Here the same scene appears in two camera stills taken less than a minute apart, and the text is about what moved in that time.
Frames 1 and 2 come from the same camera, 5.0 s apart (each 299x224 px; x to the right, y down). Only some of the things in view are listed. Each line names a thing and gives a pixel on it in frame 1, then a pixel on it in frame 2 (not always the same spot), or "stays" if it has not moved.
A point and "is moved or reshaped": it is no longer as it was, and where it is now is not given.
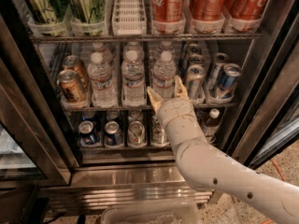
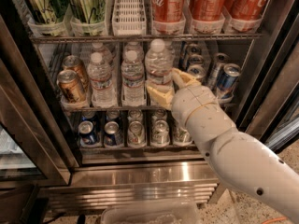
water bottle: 163,74 is moved or reshaped
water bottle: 134,46 stays
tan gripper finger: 179,89 → 187,78
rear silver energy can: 194,49 stays
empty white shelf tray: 129,17 stays
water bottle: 100,73 stays
